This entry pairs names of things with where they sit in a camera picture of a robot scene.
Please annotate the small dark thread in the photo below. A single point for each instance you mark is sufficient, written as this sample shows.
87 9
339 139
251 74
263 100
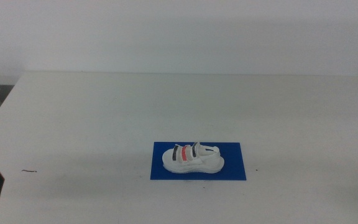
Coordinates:
29 170

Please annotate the blue rectangular mat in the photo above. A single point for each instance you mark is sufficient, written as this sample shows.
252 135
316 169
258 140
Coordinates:
232 168

